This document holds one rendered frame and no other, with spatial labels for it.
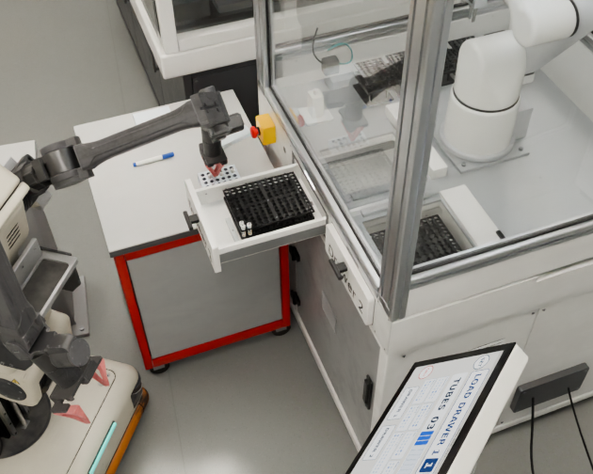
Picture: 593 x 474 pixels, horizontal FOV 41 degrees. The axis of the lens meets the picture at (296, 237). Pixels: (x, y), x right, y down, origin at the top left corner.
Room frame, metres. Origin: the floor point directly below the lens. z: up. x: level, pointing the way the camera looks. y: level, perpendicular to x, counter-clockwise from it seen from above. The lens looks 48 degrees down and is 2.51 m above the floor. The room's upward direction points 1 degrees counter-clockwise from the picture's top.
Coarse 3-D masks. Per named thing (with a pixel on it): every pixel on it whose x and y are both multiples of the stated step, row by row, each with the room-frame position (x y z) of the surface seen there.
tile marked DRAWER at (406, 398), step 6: (408, 390) 0.91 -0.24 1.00; (414, 390) 0.89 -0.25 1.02; (402, 396) 0.90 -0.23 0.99; (408, 396) 0.89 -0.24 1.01; (402, 402) 0.88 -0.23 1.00; (408, 402) 0.87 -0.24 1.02; (396, 408) 0.86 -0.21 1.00; (402, 408) 0.85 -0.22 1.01; (390, 414) 0.85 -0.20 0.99; (396, 414) 0.84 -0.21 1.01; (402, 414) 0.83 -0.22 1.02
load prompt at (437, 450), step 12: (480, 372) 0.85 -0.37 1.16; (468, 384) 0.83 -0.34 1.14; (480, 384) 0.81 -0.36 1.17; (468, 396) 0.79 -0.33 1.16; (456, 408) 0.77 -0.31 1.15; (468, 408) 0.76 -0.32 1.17; (444, 420) 0.75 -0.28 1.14; (456, 420) 0.74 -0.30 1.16; (444, 432) 0.72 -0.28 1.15; (432, 444) 0.70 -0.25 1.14; (444, 444) 0.69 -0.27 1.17; (432, 456) 0.67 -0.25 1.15; (420, 468) 0.65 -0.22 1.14; (432, 468) 0.64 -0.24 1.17
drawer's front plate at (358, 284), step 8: (328, 224) 1.48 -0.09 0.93; (328, 232) 1.46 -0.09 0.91; (336, 232) 1.44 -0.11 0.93; (328, 240) 1.46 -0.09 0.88; (336, 240) 1.42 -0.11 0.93; (328, 248) 1.46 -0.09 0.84; (336, 248) 1.41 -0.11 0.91; (344, 248) 1.39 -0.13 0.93; (336, 256) 1.40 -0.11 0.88; (344, 256) 1.36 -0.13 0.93; (352, 264) 1.33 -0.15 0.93; (344, 272) 1.35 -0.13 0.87; (352, 272) 1.30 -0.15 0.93; (344, 280) 1.35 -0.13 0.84; (352, 280) 1.30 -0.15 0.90; (360, 280) 1.27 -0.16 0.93; (352, 288) 1.30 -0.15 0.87; (360, 288) 1.26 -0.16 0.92; (368, 288) 1.25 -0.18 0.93; (352, 296) 1.30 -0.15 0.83; (360, 296) 1.25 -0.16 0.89; (368, 296) 1.22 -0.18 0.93; (360, 304) 1.25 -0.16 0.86; (368, 304) 1.21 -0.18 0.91; (360, 312) 1.25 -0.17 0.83; (368, 312) 1.21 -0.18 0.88; (368, 320) 1.21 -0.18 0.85
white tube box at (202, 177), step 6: (222, 168) 1.85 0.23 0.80; (228, 168) 1.85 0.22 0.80; (234, 168) 1.85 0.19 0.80; (198, 174) 1.82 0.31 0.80; (204, 174) 1.82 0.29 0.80; (228, 174) 1.82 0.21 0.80; (234, 174) 1.82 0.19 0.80; (198, 180) 1.83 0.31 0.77; (204, 180) 1.81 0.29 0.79; (210, 180) 1.80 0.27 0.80; (216, 180) 1.80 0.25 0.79; (222, 180) 1.80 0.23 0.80; (228, 180) 1.80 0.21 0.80; (204, 186) 1.77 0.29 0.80
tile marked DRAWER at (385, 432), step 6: (384, 426) 0.82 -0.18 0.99; (390, 426) 0.81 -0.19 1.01; (384, 432) 0.80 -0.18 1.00; (390, 432) 0.80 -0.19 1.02; (378, 438) 0.79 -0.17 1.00; (384, 438) 0.78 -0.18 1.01; (372, 444) 0.78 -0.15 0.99; (378, 444) 0.77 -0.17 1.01; (384, 444) 0.76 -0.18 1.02; (372, 450) 0.76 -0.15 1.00; (378, 450) 0.75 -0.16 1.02; (366, 456) 0.75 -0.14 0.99; (372, 456) 0.74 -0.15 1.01
